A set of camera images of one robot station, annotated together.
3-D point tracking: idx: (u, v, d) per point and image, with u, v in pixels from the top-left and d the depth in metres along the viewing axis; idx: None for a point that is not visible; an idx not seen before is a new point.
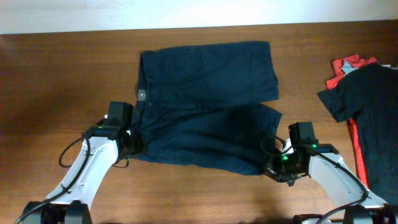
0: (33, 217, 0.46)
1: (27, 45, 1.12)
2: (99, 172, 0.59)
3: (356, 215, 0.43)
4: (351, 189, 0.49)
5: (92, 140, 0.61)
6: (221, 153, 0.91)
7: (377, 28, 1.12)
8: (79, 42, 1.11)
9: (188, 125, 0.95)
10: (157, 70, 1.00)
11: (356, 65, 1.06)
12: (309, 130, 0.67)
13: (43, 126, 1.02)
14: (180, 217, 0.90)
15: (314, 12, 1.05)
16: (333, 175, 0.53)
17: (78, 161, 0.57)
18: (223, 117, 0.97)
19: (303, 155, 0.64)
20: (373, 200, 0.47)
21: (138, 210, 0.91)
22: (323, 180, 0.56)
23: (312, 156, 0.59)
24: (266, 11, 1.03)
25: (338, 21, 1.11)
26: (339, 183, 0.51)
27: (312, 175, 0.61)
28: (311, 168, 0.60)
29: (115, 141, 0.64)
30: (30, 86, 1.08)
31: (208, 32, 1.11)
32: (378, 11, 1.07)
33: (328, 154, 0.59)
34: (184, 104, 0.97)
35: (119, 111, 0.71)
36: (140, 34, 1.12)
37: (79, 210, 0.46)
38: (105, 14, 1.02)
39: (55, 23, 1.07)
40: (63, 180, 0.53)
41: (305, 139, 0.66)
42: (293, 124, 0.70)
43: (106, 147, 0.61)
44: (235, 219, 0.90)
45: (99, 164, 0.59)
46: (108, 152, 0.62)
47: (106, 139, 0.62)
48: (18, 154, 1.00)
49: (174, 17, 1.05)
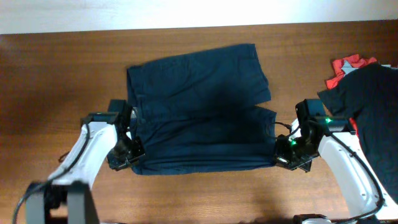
0: None
1: (28, 45, 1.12)
2: (100, 154, 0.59)
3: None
4: (365, 191, 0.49)
5: (90, 124, 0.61)
6: (224, 161, 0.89)
7: (375, 27, 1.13)
8: (79, 42, 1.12)
9: (185, 137, 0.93)
10: (146, 84, 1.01)
11: (356, 65, 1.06)
12: (317, 107, 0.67)
13: (43, 125, 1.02)
14: (180, 218, 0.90)
15: (313, 12, 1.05)
16: (346, 161, 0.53)
17: (78, 143, 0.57)
18: (218, 124, 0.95)
19: (313, 129, 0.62)
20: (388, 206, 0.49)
21: (139, 210, 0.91)
22: (334, 162, 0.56)
23: (324, 136, 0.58)
24: (265, 12, 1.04)
25: (337, 21, 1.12)
26: (352, 175, 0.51)
27: (321, 155, 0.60)
28: (323, 149, 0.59)
29: (113, 126, 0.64)
30: (31, 86, 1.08)
31: (208, 31, 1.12)
32: (375, 11, 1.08)
33: (343, 134, 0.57)
34: (177, 116, 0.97)
35: (119, 104, 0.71)
36: (140, 33, 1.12)
37: (81, 187, 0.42)
38: (104, 14, 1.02)
39: (56, 23, 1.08)
40: (63, 162, 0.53)
41: (314, 114, 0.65)
42: (301, 102, 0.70)
43: (106, 131, 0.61)
44: (235, 219, 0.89)
45: (99, 147, 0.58)
46: (108, 135, 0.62)
47: (105, 123, 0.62)
48: (18, 153, 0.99)
49: (174, 17, 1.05)
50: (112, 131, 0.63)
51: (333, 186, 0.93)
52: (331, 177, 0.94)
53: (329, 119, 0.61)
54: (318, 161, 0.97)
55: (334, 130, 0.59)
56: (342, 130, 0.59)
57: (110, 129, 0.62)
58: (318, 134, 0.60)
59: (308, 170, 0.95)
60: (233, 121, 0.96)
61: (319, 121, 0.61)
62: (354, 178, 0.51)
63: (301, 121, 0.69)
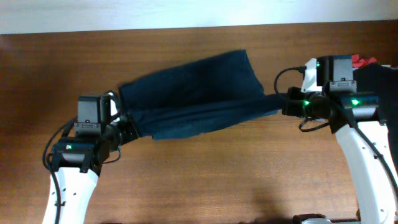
0: None
1: (27, 46, 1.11)
2: (80, 213, 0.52)
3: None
4: (385, 206, 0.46)
5: (61, 178, 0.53)
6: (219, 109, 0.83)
7: (377, 27, 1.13)
8: (79, 42, 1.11)
9: (178, 112, 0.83)
10: (135, 90, 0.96)
11: (356, 65, 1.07)
12: (343, 71, 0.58)
13: (43, 126, 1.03)
14: (180, 218, 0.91)
15: (314, 12, 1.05)
16: (369, 163, 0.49)
17: (48, 214, 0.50)
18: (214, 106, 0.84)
19: (334, 111, 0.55)
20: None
21: (139, 210, 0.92)
22: (352, 158, 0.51)
23: (349, 127, 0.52)
24: (265, 12, 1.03)
25: (338, 21, 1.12)
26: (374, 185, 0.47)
27: (337, 139, 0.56)
28: (342, 138, 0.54)
29: (90, 170, 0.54)
30: (31, 86, 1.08)
31: (208, 32, 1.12)
32: (377, 12, 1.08)
33: (370, 124, 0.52)
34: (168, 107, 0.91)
35: (92, 109, 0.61)
36: (140, 33, 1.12)
37: None
38: (105, 15, 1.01)
39: (55, 24, 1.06)
40: None
41: (340, 81, 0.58)
42: (327, 57, 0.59)
43: (79, 188, 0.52)
44: (235, 219, 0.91)
45: (76, 212, 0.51)
46: (85, 187, 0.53)
47: (78, 173, 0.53)
48: (18, 155, 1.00)
49: (175, 17, 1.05)
50: (91, 180, 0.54)
51: (333, 186, 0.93)
52: (332, 177, 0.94)
53: (356, 100, 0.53)
54: (319, 160, 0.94)
55: (359, 116, 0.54)
56: (370, 116, 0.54)
57: (85, 182, 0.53)
58: (340, 121, 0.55)
59: (309, 170, 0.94)
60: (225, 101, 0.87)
61: (342, 104, 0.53)
62: (374, 190, 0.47)
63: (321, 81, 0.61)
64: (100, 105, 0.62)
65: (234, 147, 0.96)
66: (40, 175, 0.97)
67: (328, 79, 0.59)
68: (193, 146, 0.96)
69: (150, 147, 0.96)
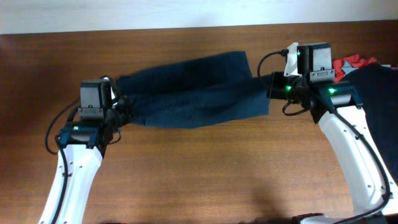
0: None
1: (25, 46, 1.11)
2: (85, 186, 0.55)
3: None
4: (371, 182, 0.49)
5: (68, 152, 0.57)
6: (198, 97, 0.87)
7: (377, 27, 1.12)
8: (79, 42, 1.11)
9: (166, 99, 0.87)
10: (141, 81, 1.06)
11: (356, 65, 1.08)
12: (322, 61, 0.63)
13: (43, 126, 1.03)
14: (180, 217, 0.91)
15: (314, 10, 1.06)
16: (352, 144, 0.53)
17: (56, 184, 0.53)
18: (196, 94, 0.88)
19: (314, 101, 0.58)
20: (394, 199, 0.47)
21: (140, 210, 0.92)
22: (337, 142, 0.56)
23: (329, 114, 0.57)
24: (264, 11, 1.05)
25: (339, 20, 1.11)
26: (359, 163, 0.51)
27: (320, 127, 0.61)
28: (326, 126, 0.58)
29: (96, 147, 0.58)
30: (32, 86, 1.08)
31: (208, 32, 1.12)
32: (377, 11, 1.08)
33: (350, 109, 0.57)
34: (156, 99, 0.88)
35: (94, 95, 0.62)
36: (140, 33, 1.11)
37: None
38: (106, 14, 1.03)
39: (55, 23, 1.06)
40: (43, 215, 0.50)
41: (318, 71, 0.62)
42: (306, 48, 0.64)
43: (86, 162, 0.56)
44: (235, 219, 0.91)
45: (81, 185, 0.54)
46: (90, 163, 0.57)
47: (85, 149, 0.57)
48: (19, 155, 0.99)
49: (175, 16, 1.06)
50: (96, 156, 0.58)
51: (333, 186, 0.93)
52: (332, 177, 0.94)
53: (333, 89, 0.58)
54: (319, 160, 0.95)
55: (339, 103, 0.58)
56: (348, 103, 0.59)
57: (91, 157, 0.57)
58: (321, 109, 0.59)
59: (308, 170, 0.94)
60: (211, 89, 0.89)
61: (321, 94, 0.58)
62: (360, 168, 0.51)
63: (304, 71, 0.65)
64: (101, 91, 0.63)
65: (234, 147, 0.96)
66: (40, 175, 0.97)
67: (309, 70, 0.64)
68: (193, 146, 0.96)
69: (150, 147, 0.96)
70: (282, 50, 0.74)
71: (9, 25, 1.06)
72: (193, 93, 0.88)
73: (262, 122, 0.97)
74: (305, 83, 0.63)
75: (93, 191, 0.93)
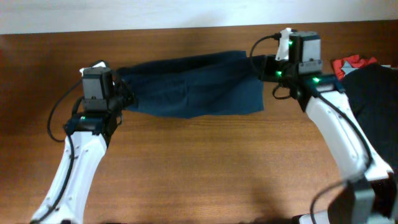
0: None
1: (26, 46, 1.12)
2: (90, 168, 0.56)
3: (357, 193, 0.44)
4: (355, 152, 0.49)
5: (75, 138, 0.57)
6: (188, 79, 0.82)
7: (375, 27, 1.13)
8: (78, 41, 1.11)
9: (160, 81, 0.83)
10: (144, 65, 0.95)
11: (356, 65, 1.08)
12: (311, 50, 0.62)
13: (43, 125, 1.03)
14: (180, 217, 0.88)
15: (311, 9, 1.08)
16: (336, 121, 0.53)
17: (63, 166, 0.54)
18: (191, 75, 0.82)
19: (301, 91, 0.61)
20: (377, 167, 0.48)
21: (138, 210, 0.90)
22: (323, 124, 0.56)
23: (314, 98, 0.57)
24: (262, 10, 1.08)
25: (337, 20, 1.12)
26: (342, 137, 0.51)
27: (308, 114, 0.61)
28: (311, 111, 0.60)
29: (101, 134, 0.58)
30: (33, 86, 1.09)
31: (208, 31, 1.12)
32: (371, 12, 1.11)
33: (333, 94, 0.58)
34: (150, 81, 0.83)
35: (96, 86, 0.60)
36: (141, 33, 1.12)
37: None
38: (109, 13, 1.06)
39: (56, 22, 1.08)
40: (49, 193, 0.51)
41: (307, 61, 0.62)
42: (296, 37, 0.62)
43: (92, 145, 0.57)
44: (235, 219, 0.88)
45: (86, 167, 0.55)
46: (96, 149, 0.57)
47: (91, 135, 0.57)
48: (18, 154, 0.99)
49: (176, 15, 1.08)
50: (101, 142, 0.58)
51: None
52: None
53: (317, 79, 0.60)
54: (319, 160, 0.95)
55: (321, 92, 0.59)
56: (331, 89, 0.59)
57: (97, 142, 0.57)
58: (306, 99, 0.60)
59: (309, 171, 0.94)
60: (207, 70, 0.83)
61: (306, 85, 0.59)
62: (344, 141, 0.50)
63: (291, 59, 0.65)
64: (102, 81, 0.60)
65: (234, 147, 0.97)
66: (40, 175, 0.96)
67: (298, 60, 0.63)
68: (194, 146, 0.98)
69: (152, 147, 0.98)
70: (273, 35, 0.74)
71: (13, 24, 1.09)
72: (186, 71, 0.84)
73: (262, 122, 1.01)
74: (293, 73, 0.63)
75: (92, 191, 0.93)
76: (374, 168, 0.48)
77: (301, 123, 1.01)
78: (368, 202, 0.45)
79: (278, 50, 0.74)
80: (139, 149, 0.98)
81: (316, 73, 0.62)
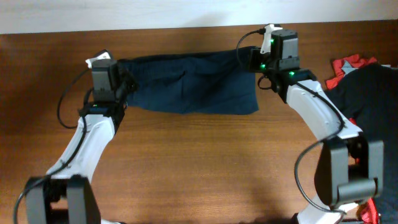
0: (36, 191, 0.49)
1: (27, 45, 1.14)
2: (100, 142, 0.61)
3: (332, 147, 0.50)
4: (328, 119, 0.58)
5: (89, 117, 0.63)
6: (186, 69, 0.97)
7: (372, 27, 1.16)
8: (79, 41, 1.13)
9: (160, 68, 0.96)
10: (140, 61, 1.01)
11: (356, 65, 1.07)
12: (291, 48, 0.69)
13: (42, 124, 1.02)
14: (180, 217, 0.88)
15: (309, 9, 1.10)
16: (310, 99, 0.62)
17: (74, 137, 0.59)
18: (189, 66, 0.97)
19: (280, 84, 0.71)
20: (350, 129, 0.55)
21: (139, 210, 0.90)
22: (301, 104, 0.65)
23: (290, 86, 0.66)
24: (262, 10, 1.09)
25: (333, 21, 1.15)
26: (316, 111, 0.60)
27: (288, 102, 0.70)
28: (290, 99, 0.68)
29: (111, 118, 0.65)
30: (33, 85, 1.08)
31: (208, 30, 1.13)
32: (368, 12, 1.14)
33: (308, 82, 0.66)
34: (152, 67, 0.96)
35: (104, 78, 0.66)
36: (141, 33, 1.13)
37: (81, 182, 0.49)
38: (111, 14, 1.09)
39: (59, 22, 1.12)
40: (63, 155, 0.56)
41: (286, 58, 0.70)
42: (276, 35, 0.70)
43: (102, 122, 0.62)
44: (235, 219, 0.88)
45: (97, 140, 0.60)
46: (106, 129, 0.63)
47: (101, 117, 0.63)
48: (16, 154, 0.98)
49: (176, 15, 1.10)
50: (110, 124, 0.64)
51: None
52: None
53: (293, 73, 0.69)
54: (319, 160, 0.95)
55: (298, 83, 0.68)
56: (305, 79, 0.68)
57: (107, 122, 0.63)
58: (285, 90, 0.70)
59: (309, 170, 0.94)
60: (202, 61, 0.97)
61: (285, 78, 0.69)
62: (318, 114, 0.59)
63: (273, 55, 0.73)
64: (110, 74, 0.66)
65: (234, 147, 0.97)
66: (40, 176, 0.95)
67: (278, 56, 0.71)
68: (194, 146, 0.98)
69: (152, 146, 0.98)
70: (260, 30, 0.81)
71: (17, 24, 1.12)
72: (185, 59, 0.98)
73: (263, 122, 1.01)
74: (275, 68, 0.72)
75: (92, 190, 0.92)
76: (346, 130, 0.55)
77: (301, 122, 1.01)
78: (342, 154, 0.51)
79: (263, 43, 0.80)
80: (139, 149, 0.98)
81: (294, 68, 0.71)
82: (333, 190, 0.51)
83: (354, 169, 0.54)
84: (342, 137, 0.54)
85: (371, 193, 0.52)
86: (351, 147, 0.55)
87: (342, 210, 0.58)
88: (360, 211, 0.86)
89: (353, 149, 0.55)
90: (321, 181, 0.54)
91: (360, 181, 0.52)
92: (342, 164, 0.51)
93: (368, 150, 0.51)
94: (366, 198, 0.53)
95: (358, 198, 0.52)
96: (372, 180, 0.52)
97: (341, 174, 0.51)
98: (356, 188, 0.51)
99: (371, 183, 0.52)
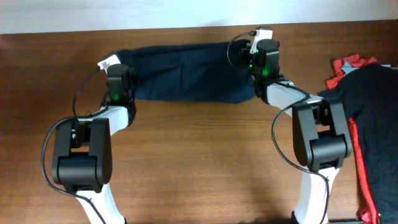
0: (64, 124, 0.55)
1: (28, 45, 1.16)
2: (119, 122, 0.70)
3: (298, 107, 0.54)
4: (296, 96, 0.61)
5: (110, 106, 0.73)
6: (181, 63, 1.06)
7: (369, 27, 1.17)
8: (80, 42, 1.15)
9: (160, 60, 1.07)
10: (147, 50, 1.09)
11: (356, 65, 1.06)
12: (274, 59, 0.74)
13: (38, 122, 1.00)
14: (180, 217, 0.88)
15: (306, 9, 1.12)
16: (282, 91, 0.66)
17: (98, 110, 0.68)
18: (185, 60, 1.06)
19: (262, 89, 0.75)
20: (314, 98, 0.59)
21: (139, 210, 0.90)
22: (277, 101, 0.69)
23: (268, 87, 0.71)
24: (260, 11, 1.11)
25: (329, 21, 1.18)
26: (286, 95, 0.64)
27: (270, 102, 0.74)
28: (269, 97, 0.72)
29: (125, 109, 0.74)
30: (32, 84, 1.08)
31: (206, 32, 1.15)
32: (365, 12, 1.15)
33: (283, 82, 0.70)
34: (153, 59, 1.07)
35: (118, 83, 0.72)
36: (140, 33, 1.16)
37: (104, 120, 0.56)
38: (111, 15, 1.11)
39: (60, 23, 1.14)
40: None
41: (269, 67, 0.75)
42: (260, 46, 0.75)
43: (119, 107, 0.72)
44: (235, 219, 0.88)
45: (117, 113, 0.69)
46: (124, 114, 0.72)
47: (120, 106, 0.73)
48: (12, 152, 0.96)
49: (176, 15, 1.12)
50: (125, 112, 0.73)
51: (333, 185, 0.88)
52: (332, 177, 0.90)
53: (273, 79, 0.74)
54: None
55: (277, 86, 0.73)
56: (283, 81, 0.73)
57: (124, 109, 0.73)
58: (265, 94, 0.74)
59: None
60: (198, 55, 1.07)
61: (264, 82, 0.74)
62: (287, 97, 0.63)
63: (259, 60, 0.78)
64: (124, 79, 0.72)
65: (234, 147, 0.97)
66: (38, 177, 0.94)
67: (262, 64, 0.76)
68: (194, 146, 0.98)
69: (152, 146, 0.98)
70: (251, 32, 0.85)
71: (20, 23, 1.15)
72: (181, 53, 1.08)
73: (262, 122, 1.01)
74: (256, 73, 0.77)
75: None
76: (311, 98, 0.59)
77: None
78: (309, 112, 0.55)
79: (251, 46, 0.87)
80: (139, 149, 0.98)
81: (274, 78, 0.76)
82: (306, 147, 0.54)
83: (324, 134, 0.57)
84: (309, 102, 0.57)
85: (343, 152, 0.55)
86: (319, 116, 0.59)
87: (324, 177, 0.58)
88: (360, 211, 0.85)
89: (324, 118, 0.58)
90: (296, 143, 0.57)
91: (332, 140, 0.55)
92: (311, 121, 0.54)
93: (331, 108, 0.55)
94: (339, 158, 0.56)
95: (333, 157, 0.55)
96: (341, 137, 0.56)
97: (311, 130, 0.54)
98: (329, 149, 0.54)
99: (342, 145, 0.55)
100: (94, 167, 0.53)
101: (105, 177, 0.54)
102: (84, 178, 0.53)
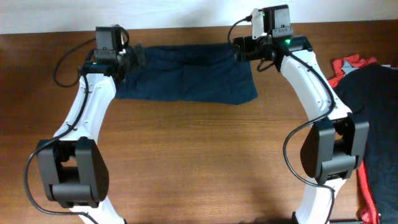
0: (45, 152, 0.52)
1: (28, 45, 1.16)
2: (102, 106, 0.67)
3: (320, 129, 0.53)
4: (320, 98, 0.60)
5: (88, 77, 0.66)
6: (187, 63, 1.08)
7: (369, 28, 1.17)
8: (79, 41, 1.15)
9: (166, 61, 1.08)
10: (152, 49, 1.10)
11: (356, 65, 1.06)
12: (283, 18, 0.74)
13: (36, 122, 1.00)
14: (180, 218, 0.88)
15: (304, 9, 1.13)
16: (304, 74, 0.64)
17: (78, 98, 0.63)
18: (189, 60, 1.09)
19: (275, 51, 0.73)
20: (341, 110, 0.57)
21: (138, 210, 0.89)
22: (294, 76, 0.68)
23: (285, 56, 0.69)
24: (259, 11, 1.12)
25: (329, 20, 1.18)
26: (310, 87, 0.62)
27: (283, 71, 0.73)
28: (284, 67, 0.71)
29: (111, 77, 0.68)
30: (31, 84, 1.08)
31: (206, 32, 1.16)
32: (364, 12, 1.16)
33: (300, 52, 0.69)
34: (157, 58, 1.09)
35: (107, 39, 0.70)
36: (141, 33, 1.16)
37: (89, 144, 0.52)
38: (111, 14, 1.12)
39: (60, 22, 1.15)
40: (67, 119, 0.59)
41: (280, 27, 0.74)
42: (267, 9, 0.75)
43: (102, 85, 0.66)
44: (235, 219, 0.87)
45: (99, 99, 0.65)
46: (106, 88, 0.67)
47: (102, 76, 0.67)
48: (9, 152, 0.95)
49: (176, 15, 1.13)
50: (111, 84, 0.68)
51: None
52: None
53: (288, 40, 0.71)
54: None
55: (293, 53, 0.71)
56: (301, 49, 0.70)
57: (109, 82, 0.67)
58: (280, 58, 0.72)
59: None
60: (201, 55, 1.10)
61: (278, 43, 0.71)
62: (310, 89, 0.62)
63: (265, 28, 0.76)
64: (113, 37, 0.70)
65: (233, 147, 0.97)
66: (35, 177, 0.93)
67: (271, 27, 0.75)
68: (194, 145, 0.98)
69: (151, 146, 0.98)
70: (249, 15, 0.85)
71: (22, 23, 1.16)
72: (186, 53, 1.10)
73: (262, 122, 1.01)
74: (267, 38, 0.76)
75: None
76: (335, 110, 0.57)
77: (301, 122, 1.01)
78: (329, 134, 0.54)
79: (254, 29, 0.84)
80: (139, 149, 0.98)
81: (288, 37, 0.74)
82: (317, 165, 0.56)
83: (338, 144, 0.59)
84: (331, 119, 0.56)
85: (352, 165, 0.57)
86: (338, 126, 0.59)
87: (331, 188, 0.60)
88: (360, 211, 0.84)
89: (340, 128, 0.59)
90: (308, 154, 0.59)
91: (343, 155, 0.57)
92: (329, 141, 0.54)
93: (354, 131, 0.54)
94: (348, 170, 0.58)
95: (341, 170, 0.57)
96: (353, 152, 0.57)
97: (328, 150, 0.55)
98: (339, 163, 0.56)
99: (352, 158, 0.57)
100: (89, 188, 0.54)
101: (100, 195, 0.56)
102: (80, 197, 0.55)
